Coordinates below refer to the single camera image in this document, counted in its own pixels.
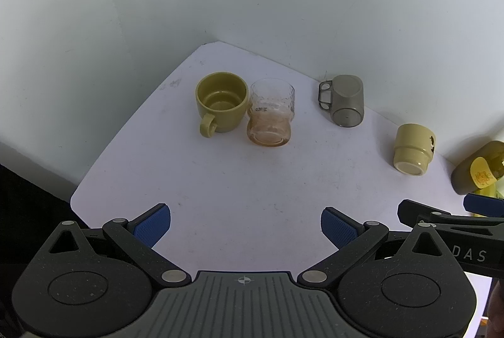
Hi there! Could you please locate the grey translucent mug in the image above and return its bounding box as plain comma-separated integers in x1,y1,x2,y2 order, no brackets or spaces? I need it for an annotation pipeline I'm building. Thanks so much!
318,74,365,128

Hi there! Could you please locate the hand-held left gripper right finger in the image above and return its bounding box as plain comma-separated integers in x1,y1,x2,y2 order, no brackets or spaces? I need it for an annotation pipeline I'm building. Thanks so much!
296,206,466,287

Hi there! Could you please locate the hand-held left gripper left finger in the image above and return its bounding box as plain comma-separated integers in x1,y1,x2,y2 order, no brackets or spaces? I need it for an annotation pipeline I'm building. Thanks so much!
35,203,191,287

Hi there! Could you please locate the olive green cup with handle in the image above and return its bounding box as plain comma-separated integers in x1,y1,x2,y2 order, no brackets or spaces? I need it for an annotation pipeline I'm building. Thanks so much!
196,71,250,138

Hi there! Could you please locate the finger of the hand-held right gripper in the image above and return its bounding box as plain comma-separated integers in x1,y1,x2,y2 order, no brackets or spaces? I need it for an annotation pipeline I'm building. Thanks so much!
397,199,504,237
463,193,504,217

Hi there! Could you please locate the dark olive cup yellow label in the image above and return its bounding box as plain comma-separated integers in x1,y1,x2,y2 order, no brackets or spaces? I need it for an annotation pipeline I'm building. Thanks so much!
450,140,504,196

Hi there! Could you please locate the beige ceramic cup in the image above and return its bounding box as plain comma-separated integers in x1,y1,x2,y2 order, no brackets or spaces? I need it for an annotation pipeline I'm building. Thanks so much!
392,123,437,177

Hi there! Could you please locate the pale green cup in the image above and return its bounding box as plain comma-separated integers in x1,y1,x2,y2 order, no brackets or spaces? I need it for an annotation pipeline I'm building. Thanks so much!
472,180,504,218

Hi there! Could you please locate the clear pinkish glass tumbler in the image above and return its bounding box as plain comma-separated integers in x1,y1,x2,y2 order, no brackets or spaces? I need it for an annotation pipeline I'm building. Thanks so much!
247,77,295,147

